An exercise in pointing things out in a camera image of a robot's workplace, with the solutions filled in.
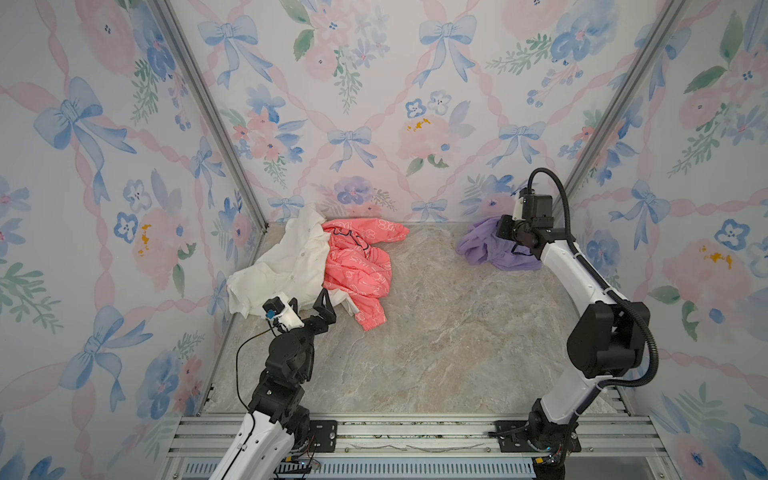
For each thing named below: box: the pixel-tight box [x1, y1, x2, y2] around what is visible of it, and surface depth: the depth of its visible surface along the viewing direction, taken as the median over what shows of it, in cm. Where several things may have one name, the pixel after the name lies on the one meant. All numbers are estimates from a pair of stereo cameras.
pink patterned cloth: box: [322, 217, 410, 330], surface depth 99 cm
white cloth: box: [227, 203, 359, 317], surface depth 100 cm
